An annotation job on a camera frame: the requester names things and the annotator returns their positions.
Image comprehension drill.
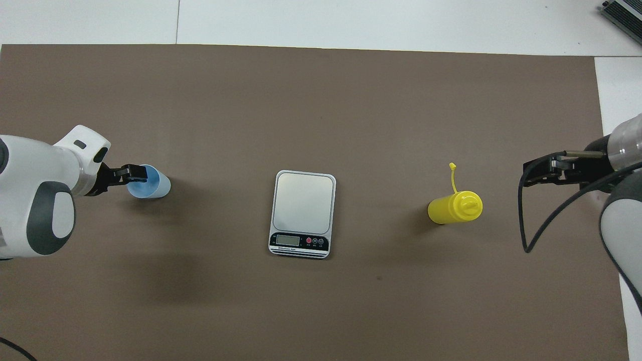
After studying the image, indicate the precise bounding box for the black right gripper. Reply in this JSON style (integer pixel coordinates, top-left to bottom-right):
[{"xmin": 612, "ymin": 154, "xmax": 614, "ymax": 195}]
[{"xmin": 523, "ymin": 135, "xmax": 615, "ymax": 192}]

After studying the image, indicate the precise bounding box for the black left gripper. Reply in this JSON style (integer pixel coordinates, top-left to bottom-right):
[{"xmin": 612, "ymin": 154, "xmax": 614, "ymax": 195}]
[{"xmin": 83, "ymin": 161, "xmax": 147, "ymax": 197}]

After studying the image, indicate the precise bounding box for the light blue plastic cup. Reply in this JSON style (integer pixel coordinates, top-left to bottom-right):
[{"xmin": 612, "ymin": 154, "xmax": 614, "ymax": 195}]
[{"xmin": 126, "ymin": 164, "xmax": 172, "ymax": 200}]

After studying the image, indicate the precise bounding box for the yellow squeeze bottle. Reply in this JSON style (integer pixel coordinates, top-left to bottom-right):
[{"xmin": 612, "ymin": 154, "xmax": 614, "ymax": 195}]
[{"xmin": 427, "ymin": 162, "xmax": 484, "ymax": 225}]

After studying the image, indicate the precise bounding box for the silver digital kitchen scale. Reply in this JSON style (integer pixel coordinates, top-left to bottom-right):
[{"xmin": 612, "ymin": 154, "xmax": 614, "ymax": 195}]
[{"xmin": 268, "ymin": 170, "xmax": 337, "ymax": 260}]

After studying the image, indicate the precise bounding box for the brown paper mat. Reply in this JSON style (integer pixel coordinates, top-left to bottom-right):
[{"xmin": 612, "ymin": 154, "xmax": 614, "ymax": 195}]
[{"xmin": 0, "ymin": 44, "xmax": 630, "ymax": 361}]

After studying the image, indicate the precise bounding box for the grey metal device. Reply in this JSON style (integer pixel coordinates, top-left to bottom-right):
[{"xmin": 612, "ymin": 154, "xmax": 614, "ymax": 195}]
[{"xmin": 601, "ymin": 0, "xmax": 642, "ymax": 47}]

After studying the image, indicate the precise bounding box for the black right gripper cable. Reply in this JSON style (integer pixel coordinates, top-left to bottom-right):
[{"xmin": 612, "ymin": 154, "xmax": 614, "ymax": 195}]
[{"xmin": 518, "ymin": 160, "xmax": 642, "ymax": 254}]

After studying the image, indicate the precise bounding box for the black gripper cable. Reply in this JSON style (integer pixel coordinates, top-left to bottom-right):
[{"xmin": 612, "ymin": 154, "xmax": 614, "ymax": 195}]
[
  {"xmin": 0, "ymin": 337, "xmax": 38, "ymax": 361},
  {"xmin": 518, "ymin": 160, "xmax": 642, "ymax": 254}
]

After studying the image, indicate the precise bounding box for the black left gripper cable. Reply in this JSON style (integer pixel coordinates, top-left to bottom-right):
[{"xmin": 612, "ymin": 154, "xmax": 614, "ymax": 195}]
[{"xmin": 0, "ymin": 337, "xmax": 38, "ymax": 361}]

